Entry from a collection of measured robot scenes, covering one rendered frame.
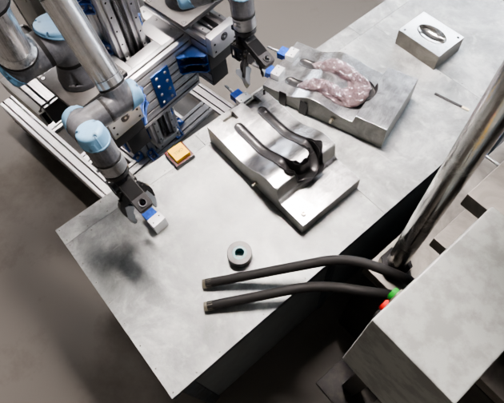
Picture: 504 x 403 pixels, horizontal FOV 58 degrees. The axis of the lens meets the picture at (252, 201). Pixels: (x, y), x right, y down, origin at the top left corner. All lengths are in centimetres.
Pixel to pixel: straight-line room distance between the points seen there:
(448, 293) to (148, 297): 97
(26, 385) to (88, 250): 103
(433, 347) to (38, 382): 200
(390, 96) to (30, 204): 200
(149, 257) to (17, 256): 128
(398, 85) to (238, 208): 72
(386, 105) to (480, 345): 107
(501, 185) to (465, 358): 48
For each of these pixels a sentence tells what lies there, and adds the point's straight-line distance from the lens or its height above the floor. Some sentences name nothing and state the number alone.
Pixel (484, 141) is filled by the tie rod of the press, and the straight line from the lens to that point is 89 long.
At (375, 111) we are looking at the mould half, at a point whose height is 91.
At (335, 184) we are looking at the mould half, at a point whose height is 86.
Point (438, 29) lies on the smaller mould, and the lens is 205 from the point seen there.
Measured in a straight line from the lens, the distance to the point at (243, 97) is 176.
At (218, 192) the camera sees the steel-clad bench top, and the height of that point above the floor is 80.
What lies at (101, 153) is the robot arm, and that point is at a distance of 119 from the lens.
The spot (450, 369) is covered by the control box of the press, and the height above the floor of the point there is 147.
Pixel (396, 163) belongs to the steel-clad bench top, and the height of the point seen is 80.
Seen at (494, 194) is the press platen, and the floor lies 129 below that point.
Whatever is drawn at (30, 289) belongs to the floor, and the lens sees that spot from 261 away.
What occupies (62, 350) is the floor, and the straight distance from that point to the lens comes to 245.
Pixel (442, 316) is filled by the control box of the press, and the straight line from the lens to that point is 78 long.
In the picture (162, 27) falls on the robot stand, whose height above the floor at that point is 95.
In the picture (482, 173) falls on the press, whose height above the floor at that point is 79.
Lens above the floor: 219
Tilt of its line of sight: 63 degrees down
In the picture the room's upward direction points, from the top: 7 degrees counter-clockwise
